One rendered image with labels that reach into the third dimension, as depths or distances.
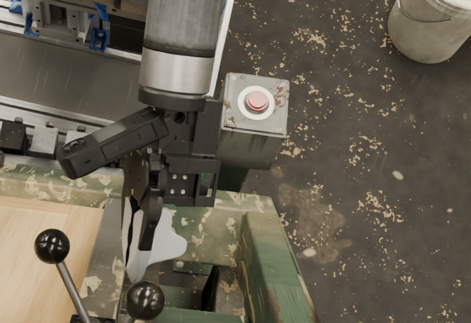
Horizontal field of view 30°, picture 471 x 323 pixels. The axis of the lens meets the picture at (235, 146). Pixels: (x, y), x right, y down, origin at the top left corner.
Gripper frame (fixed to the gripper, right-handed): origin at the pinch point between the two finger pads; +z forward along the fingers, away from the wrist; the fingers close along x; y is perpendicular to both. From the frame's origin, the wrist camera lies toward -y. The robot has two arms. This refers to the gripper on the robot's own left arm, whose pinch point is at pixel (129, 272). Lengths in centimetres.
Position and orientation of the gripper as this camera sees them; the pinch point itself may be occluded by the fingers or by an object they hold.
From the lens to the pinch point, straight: 96.6
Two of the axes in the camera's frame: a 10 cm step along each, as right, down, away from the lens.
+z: -1.5, 9.7, 2.0
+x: -4.0, -2.4, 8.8
